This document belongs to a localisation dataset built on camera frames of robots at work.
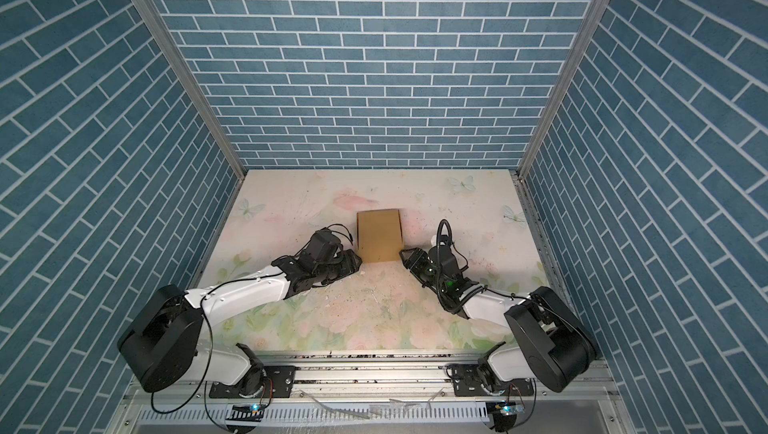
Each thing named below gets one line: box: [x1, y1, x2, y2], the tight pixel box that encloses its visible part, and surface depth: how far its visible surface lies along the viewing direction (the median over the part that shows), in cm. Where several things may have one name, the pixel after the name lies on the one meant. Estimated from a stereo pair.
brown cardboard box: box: [356, 209, 405, 264], surface depth 98 cm
